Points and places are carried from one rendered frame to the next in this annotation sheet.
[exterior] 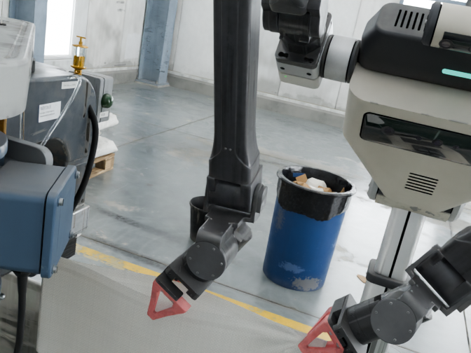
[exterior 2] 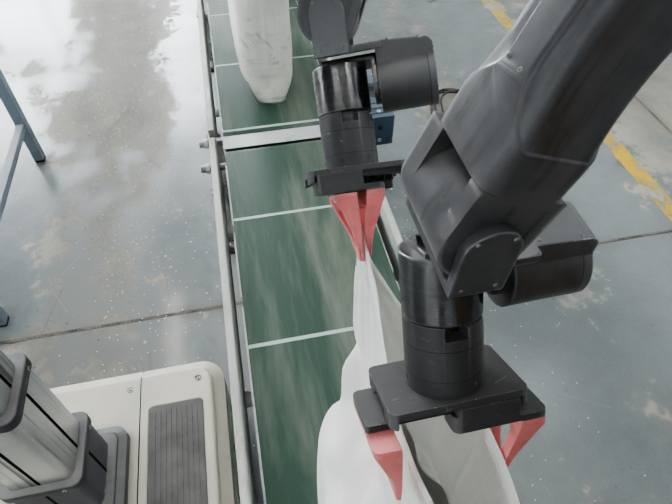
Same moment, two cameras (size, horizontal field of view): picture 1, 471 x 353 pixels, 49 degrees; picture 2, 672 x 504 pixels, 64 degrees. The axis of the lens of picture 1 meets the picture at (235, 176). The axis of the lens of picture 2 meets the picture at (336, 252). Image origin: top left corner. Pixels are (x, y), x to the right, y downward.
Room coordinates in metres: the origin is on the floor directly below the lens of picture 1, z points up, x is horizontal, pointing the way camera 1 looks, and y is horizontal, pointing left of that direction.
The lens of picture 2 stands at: (0.90, 0.16, 1.46)
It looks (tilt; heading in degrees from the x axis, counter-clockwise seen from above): 49 degrees down; 242
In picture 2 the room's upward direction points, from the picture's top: straight up
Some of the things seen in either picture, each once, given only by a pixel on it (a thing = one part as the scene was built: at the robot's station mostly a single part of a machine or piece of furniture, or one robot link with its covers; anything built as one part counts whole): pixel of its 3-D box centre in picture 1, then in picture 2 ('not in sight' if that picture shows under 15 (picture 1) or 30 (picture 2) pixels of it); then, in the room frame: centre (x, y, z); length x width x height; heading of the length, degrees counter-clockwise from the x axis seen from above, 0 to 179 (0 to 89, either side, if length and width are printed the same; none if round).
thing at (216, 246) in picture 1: (224, 225); (504, 234); (0.69, 0.00, 1.20); 0.11 x 0.09 x 0.12; 166
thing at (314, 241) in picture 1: (304, 228); not in sight; (2.98, -0.48, 0.32); 0.51 x 0.48 x 0.65; 164
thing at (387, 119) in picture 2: not in sight; (364, 104); (0.03, -1.26, 0.35); 0.30 x 0.15 x 0.15; 74
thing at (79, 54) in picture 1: (79, 56); not in sight; (0.95, 0.32, 1.37); 0.03 x 0.02 x 0.03; 74
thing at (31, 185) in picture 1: (29, 225); not in sight; (0.49, 0.20, 1.25); 0.10 x 0.08 x 0.12; 9
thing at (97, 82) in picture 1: (88, 96); not in sight; (1.02, 0.32, 1.28); 0.08 x 0.05 x 0.09; 74
